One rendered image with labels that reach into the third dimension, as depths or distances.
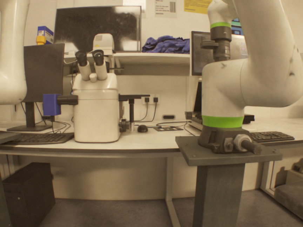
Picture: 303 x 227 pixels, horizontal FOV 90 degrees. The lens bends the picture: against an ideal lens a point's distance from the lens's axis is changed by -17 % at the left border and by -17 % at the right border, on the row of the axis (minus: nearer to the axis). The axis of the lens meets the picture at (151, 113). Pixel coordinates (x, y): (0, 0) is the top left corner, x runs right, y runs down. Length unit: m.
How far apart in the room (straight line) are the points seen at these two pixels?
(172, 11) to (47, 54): 1.21
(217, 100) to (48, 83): 0.94
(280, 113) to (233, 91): 1.64
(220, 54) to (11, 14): 0.89
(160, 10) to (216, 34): 1.13
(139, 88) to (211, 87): 1.07
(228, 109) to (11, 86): 0.79
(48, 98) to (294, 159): 2.33
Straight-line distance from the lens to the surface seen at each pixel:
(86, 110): 0.78
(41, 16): 2.09
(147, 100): 1.49
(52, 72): 1.16
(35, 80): 1.21
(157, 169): 1.66
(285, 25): 0.43
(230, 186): 0.59
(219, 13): 0.84
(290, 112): 2.21
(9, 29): 0.91
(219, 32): 0.81
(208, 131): 0.54
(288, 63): 0.43
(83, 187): 1.81
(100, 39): 1.03
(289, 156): 2.32
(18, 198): 1.44
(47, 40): 1.77
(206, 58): 1.12
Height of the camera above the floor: 0.94
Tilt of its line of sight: 5 degrees down
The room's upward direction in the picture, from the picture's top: straight up
